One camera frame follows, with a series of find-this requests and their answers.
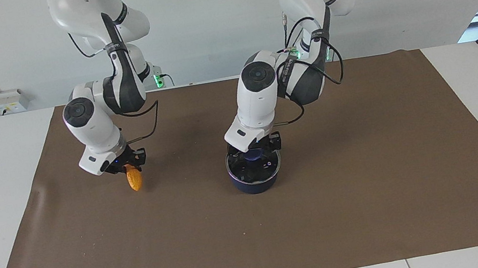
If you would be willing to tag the yellow corn cob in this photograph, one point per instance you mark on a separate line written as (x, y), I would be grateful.
(135, 181)

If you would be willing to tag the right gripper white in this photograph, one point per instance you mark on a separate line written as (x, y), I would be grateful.
(97, 162)

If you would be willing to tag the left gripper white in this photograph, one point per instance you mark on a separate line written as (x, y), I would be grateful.
(246, 135)

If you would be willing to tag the brown table mat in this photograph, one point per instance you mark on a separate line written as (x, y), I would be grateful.
(328, 211)

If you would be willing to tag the glass lid purple knob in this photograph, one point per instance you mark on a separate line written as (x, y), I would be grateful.
(269, 167)

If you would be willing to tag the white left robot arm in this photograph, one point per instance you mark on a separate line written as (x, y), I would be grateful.
(257, 97)

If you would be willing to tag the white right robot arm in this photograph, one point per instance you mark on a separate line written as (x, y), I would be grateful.
(94, 128)

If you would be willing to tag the white wall outlet box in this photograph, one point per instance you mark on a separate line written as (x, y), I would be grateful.
(4, 102)

